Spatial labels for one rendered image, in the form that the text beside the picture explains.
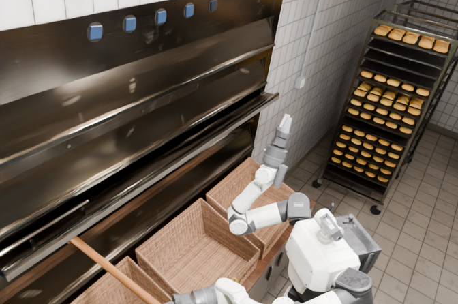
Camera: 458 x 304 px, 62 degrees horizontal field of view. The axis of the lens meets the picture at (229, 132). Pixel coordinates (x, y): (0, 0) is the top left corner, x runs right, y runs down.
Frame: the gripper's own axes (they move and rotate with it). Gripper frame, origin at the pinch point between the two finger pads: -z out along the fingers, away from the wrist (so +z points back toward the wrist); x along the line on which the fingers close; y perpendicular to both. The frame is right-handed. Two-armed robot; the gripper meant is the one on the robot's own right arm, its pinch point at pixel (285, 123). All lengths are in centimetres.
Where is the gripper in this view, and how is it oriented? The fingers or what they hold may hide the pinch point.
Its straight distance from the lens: 157.3
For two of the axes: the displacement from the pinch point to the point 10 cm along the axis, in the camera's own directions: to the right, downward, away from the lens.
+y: -9.5, -3.2, 0.3
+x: -0.8, 1.6, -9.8
